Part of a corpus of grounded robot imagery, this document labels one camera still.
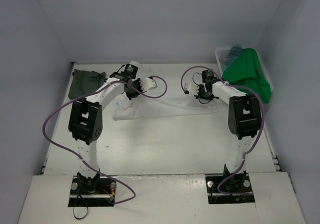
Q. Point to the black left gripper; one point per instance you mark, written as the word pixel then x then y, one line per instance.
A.
pixel 132 89

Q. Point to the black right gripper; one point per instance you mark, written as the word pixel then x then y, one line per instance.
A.
pixel 202 91

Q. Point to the white t shirt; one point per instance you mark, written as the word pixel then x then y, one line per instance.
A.
pixel 173 103

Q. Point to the grey t shirt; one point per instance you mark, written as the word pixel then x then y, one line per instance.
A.
pixel 85 82

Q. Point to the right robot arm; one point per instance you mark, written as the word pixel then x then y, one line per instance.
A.
pixel 245 119

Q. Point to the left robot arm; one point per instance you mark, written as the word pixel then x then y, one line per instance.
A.
pixel 86 117

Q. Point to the white laundry basket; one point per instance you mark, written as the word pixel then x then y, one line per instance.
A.
pixel 221 55

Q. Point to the green t shirt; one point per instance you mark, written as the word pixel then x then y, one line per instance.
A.
pixel 246 71

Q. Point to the light blue garment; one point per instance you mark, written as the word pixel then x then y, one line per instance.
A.
pixel 234 53

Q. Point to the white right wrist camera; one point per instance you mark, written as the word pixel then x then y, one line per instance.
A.
pixel 191 89

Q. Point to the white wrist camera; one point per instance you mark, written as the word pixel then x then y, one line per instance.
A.
pixel 147 84
pixel 191 89

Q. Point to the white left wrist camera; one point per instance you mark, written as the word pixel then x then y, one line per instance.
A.
pixel 147 84

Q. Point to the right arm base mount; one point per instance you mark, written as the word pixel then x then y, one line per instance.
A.
pixel 235 191

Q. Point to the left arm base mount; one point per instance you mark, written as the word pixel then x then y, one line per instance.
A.
pixel 101 195

